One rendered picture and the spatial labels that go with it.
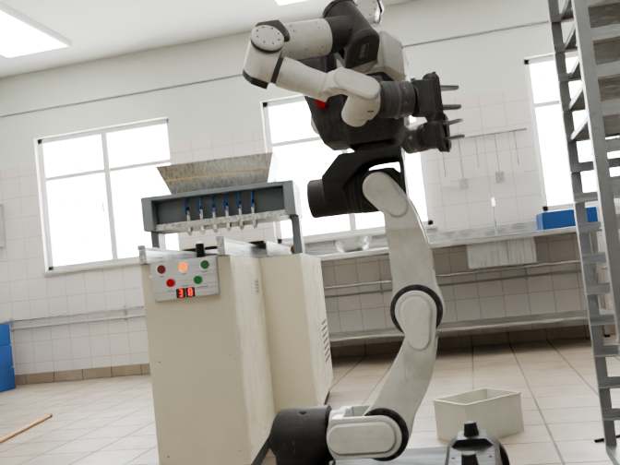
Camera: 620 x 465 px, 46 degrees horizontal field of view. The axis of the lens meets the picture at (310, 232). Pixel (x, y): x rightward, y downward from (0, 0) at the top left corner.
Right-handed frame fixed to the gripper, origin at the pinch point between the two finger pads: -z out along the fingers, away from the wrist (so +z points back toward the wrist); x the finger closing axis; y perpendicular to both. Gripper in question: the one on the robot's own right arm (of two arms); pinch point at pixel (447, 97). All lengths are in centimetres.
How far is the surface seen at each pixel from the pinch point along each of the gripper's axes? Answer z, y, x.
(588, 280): -51, 22, -50
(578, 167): -52, 21, -17
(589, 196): -53, 20, -26
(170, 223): 50, 184, -9
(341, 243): -107, 389, -17
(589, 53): -28.7, -17.7, 4.8
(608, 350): -53, 20, -71
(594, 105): -28.4, -17.5, -7.6
